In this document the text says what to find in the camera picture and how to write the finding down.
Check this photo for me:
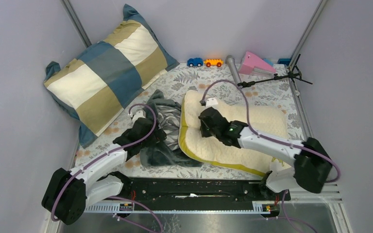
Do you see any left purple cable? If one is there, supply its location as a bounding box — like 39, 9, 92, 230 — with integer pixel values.
50, 103, 165, 233

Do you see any black mini tripod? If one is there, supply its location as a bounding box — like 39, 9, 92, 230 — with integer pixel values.
237, 54, 313, 88

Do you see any blue toy car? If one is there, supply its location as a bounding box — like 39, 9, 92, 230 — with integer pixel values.
187, 57, 203, 67

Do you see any blue block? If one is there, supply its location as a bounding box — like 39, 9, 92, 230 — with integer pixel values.
277, 58, 291, 66

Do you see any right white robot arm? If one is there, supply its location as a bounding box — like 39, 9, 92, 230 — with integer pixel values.
198, 98, 334, 200

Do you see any white slotted cable duct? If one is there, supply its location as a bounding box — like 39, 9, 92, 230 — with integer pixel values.
84, 200, 275, 215

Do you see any orange toy car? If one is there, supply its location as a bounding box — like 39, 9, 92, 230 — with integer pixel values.
203, 59, 224, 67

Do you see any floral table cloth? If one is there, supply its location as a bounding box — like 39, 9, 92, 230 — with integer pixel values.
74, 64, 307, 180

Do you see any pink triangular block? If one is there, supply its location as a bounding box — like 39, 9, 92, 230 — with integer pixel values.
238, 51, 276, 76

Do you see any cream pillow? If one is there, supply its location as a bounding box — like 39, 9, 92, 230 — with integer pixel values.
178, 90, 288, 176

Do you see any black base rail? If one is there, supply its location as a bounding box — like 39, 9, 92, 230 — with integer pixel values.
118, 178, 291, 205

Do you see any grey microphone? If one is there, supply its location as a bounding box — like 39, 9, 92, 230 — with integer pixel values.
225, 55, 242, 87

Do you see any blue yellow checked pillow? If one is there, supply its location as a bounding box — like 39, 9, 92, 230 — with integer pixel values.
43, 4, 178, 148

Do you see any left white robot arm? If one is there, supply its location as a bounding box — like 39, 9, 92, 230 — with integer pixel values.
41, 105, 159, 225

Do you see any zebra and grey pillowcase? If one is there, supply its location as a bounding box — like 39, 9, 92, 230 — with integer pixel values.
140, 89, 202, 167

